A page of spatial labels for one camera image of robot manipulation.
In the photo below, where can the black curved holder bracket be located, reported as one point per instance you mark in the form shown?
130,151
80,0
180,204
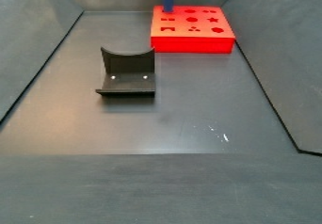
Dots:
130,73

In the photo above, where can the red foam shape board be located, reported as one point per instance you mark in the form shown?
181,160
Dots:
193,29

